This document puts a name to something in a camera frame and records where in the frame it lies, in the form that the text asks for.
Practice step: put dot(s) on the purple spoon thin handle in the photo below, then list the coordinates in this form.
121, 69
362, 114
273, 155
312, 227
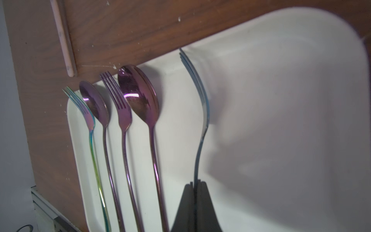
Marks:
142, 99

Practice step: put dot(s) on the aluminium front rail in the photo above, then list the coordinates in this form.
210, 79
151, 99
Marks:
48, 218

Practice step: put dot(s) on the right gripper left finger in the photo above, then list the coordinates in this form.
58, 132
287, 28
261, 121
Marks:
184, 220

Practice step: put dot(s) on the dark purple fork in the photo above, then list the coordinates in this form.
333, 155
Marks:
124, 120

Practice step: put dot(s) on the dark purple spoon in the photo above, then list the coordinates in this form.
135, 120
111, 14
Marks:
97, 106

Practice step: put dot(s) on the silver spoon pink handle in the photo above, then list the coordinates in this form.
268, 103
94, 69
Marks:
65, 42

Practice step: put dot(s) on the white square tray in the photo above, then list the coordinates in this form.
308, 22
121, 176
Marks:
288, 148

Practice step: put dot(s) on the blue fork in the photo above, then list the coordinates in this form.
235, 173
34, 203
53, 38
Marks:
205, 107

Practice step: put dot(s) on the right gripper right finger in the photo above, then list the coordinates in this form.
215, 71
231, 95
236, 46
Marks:
206, 219

